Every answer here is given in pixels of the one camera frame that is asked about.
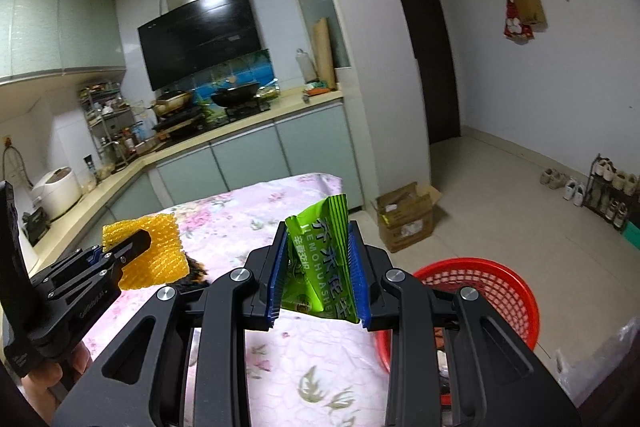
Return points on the red floral hanging bag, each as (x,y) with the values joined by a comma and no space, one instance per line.
(515,27)

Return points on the white rice cooker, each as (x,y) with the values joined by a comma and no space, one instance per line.
(55,192)

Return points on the small black appliance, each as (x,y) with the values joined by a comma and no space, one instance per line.
(36,224)

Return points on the translucent white plastic bag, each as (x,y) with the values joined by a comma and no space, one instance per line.
(600,357)

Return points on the wooden cutting board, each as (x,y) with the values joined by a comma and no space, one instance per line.
(324,54)

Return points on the large orange foam net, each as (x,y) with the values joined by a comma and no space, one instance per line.
(160,257)

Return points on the golden cooking pot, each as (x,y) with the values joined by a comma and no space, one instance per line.
(172,103)

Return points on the pair of beige shoes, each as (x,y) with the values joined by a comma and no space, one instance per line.
(552,178)

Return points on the pale green wall cabinets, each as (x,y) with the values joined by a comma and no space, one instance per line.
(55,27)

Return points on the pair of white shoes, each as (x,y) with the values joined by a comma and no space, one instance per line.
(574,192)

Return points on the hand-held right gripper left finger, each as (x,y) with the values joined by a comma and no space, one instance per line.
(277,272)

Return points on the kitchen counter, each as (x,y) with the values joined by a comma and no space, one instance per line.
(240,127)

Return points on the metal spice rack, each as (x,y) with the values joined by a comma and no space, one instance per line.
(107,127)

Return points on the metal shoe rack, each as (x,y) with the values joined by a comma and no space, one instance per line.
(612,194)

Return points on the pink floral tablecloth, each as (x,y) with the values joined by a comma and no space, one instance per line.
(300,357)

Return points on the black wok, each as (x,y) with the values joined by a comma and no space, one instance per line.
(235,96)

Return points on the green snack packet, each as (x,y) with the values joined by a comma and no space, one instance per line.
(320,257)

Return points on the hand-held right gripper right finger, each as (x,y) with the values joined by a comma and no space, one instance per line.
(357,277)

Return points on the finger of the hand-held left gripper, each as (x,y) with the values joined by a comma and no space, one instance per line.
(135,242)

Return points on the black range hood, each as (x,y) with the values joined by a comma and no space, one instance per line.
(200,37)

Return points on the dark wooden door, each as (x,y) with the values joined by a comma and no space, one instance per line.
(425,42)

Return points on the red plastic basket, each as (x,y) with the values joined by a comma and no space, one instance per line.
(490,287)

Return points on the person's left hand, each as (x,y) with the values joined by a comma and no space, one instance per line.
(47,379)

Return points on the cardboard box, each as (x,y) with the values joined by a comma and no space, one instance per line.
(405,217)

